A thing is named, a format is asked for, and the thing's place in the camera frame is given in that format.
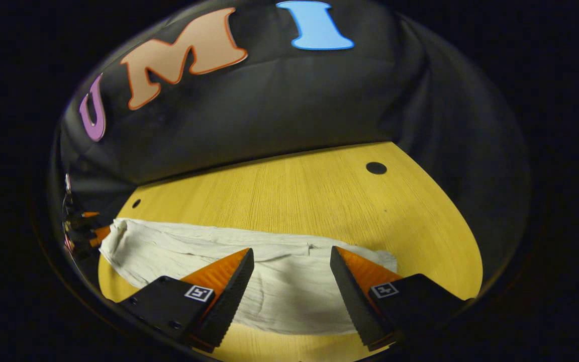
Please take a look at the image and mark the black backdrop cloth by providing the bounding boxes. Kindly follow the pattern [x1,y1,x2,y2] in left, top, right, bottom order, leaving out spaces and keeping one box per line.
[56,0,531,282]

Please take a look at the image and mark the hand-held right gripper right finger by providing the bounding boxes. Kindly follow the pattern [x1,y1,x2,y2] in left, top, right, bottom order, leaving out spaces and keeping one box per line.
[330,246,473,351]

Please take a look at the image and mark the white jeans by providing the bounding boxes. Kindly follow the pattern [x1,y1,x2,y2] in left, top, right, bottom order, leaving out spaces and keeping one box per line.
[100,218,398,336]

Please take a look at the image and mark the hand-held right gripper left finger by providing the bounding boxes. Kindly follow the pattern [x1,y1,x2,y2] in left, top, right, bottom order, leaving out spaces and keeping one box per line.
[119,248,255,352]

